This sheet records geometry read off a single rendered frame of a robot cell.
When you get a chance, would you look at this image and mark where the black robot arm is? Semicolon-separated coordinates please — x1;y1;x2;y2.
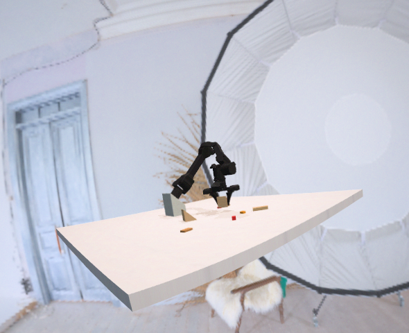
171;142;236;199

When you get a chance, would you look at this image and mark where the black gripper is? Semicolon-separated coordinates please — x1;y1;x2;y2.
203;176;239;205

